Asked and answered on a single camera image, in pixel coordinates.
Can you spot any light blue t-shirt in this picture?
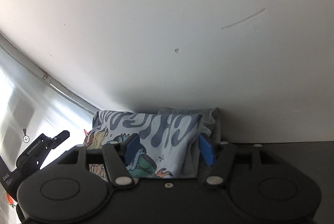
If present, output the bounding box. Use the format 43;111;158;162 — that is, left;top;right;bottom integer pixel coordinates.
84;111;204;178

